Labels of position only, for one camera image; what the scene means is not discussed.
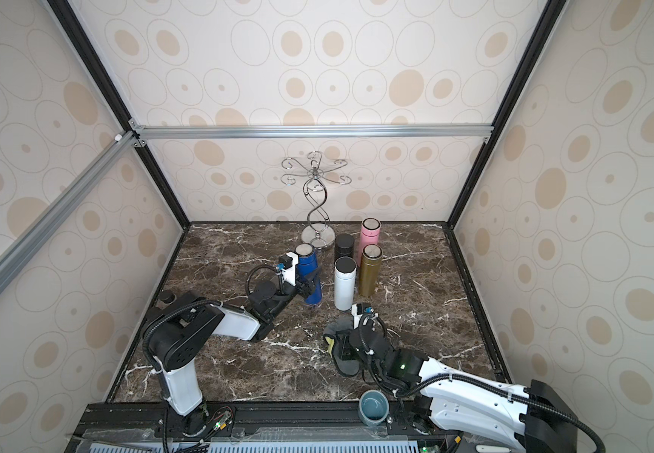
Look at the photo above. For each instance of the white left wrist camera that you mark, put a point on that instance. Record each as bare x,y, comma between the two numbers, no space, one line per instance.
287,268

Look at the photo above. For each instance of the pink thermos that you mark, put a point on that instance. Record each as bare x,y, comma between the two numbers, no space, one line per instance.
369,235

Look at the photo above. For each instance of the grey yellow cleaning cloth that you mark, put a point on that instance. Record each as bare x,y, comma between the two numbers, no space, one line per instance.
336,335

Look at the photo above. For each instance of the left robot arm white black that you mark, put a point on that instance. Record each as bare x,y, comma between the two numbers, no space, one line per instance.
176,333

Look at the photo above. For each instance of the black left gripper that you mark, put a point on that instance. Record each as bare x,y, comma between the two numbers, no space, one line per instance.
303,291

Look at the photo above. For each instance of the dark lid spice jar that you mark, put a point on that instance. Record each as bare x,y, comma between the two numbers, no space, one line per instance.
166,298

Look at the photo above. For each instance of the silver metal cup stand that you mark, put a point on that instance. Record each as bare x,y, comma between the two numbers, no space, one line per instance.
315,170

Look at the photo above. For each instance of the black thermos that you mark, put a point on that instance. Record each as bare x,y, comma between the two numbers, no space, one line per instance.
344,245

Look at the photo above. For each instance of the white thermos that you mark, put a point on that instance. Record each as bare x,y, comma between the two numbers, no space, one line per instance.
344,282

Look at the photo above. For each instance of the left aluminium frame bar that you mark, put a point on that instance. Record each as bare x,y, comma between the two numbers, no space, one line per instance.
14,259

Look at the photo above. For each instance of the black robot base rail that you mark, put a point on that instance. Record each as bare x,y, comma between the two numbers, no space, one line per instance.
312,426

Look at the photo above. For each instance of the blue thermos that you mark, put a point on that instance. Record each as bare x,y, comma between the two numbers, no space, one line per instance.
308,275

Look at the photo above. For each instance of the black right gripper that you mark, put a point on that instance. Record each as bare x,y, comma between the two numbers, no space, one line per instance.
352,343

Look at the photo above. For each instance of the teal ceramic mug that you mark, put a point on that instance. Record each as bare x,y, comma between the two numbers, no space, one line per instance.
373,408

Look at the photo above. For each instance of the gold thermos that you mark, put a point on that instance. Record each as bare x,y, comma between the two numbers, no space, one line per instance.
371,262

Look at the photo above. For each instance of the horizontal aluminium frame bar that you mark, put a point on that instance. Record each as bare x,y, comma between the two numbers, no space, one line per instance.
312,132

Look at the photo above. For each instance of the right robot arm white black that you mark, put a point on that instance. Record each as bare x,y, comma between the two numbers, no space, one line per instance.
530,418

